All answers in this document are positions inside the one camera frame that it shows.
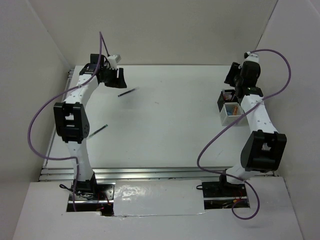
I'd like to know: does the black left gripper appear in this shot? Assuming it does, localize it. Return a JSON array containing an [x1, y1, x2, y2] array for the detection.
[[103, 66, 128, 89]]

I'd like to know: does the dark purple gel pen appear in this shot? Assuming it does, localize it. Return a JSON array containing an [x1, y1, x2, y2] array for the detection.
[[117, 87, 139, 98]]

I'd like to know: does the orange lead case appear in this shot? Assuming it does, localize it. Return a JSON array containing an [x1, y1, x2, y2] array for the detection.
[[232, 106, 239, 116]]

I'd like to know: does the red gel pen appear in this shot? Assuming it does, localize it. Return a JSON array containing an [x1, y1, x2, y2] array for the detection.
[[221, 89, 228, 101], [225, 91, 233, 101]]

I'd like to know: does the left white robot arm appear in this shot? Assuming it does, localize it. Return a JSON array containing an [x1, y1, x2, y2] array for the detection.
[[53, 54, 127, 200]]

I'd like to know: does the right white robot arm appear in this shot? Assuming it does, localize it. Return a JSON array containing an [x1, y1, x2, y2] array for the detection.
[[217, 60, 287, 196]]

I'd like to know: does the white mesh organizer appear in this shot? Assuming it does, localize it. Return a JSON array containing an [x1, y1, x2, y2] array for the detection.
[[220, 102, 244, 127]]

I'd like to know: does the white foil cover board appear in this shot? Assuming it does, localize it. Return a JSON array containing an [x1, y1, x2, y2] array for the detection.
[[113, 179, 206, 217]]

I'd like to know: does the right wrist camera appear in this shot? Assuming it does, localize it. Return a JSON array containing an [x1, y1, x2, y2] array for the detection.
[[242, 51, 259, 63]]

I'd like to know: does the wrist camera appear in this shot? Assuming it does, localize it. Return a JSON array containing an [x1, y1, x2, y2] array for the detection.
[[106, 54, 121, 70], [242, 51, 259, 63]]

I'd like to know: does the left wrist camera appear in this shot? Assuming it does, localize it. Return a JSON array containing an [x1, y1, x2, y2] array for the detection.
[[106, 54, 121, 70]]

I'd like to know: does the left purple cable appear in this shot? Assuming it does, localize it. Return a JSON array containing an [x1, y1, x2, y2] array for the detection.
[[27, 31, 111, 213]]

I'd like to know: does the purple cable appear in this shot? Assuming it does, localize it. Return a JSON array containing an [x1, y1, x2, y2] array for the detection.
[[196, 48, 292, 221], [27, 31, 111, 213]]

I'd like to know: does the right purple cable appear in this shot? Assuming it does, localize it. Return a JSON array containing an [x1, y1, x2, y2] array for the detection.
[[196, 48, 292, 221]]

